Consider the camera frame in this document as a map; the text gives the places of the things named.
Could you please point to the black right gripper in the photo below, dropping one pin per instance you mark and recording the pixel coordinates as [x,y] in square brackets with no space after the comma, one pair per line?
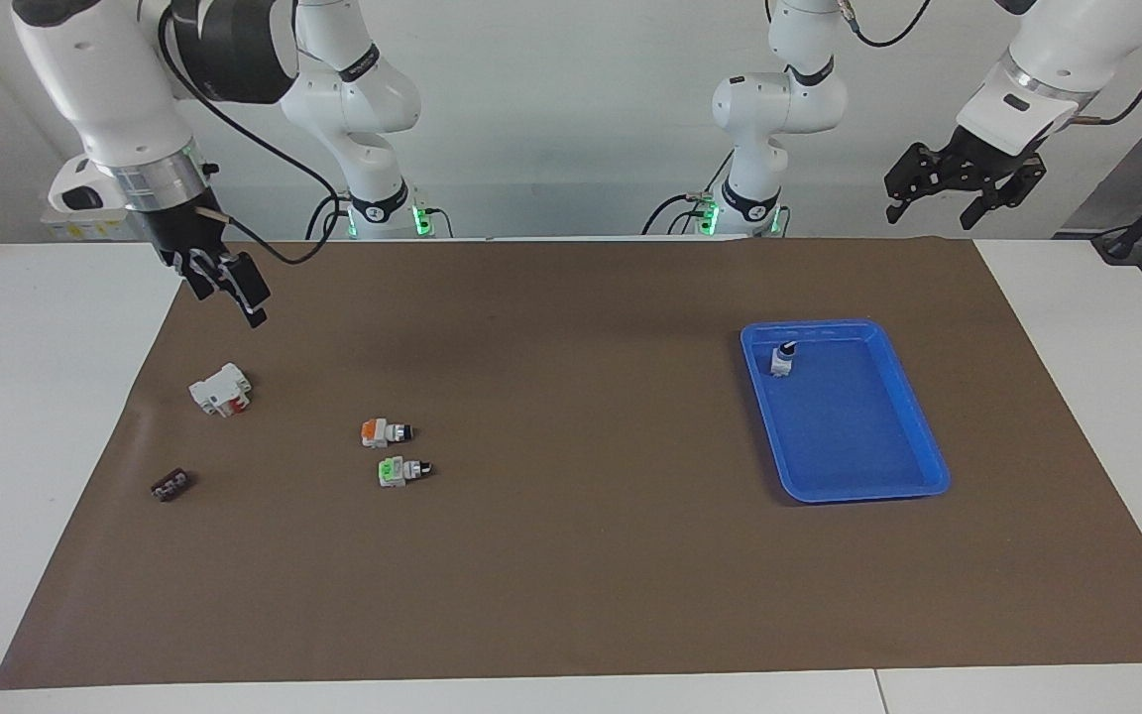
[184,230]

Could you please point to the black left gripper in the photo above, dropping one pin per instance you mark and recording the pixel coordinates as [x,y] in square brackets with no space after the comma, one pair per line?
[977,157]

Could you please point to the orange base rotary switch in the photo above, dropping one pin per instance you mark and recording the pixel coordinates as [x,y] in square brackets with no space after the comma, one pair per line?
[378,432]

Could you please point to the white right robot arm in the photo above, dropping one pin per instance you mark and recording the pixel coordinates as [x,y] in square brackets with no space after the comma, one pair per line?
[105,79]

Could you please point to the white circuit breaker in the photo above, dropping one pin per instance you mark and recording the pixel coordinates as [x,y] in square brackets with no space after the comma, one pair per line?
[216,392]

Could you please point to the white box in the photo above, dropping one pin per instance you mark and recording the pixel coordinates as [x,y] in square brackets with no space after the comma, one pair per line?
[85,228]

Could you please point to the dark terminal block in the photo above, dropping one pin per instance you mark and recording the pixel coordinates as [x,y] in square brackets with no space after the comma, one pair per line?
[171,486]

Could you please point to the blue plastic tray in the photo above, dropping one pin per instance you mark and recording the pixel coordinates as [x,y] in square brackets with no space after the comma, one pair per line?
[849,436]

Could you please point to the brown table mat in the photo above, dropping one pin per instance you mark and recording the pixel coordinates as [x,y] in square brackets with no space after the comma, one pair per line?
[571,575]

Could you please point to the red base rotary switch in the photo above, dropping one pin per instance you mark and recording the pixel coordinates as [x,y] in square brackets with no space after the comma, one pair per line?
[782,362]

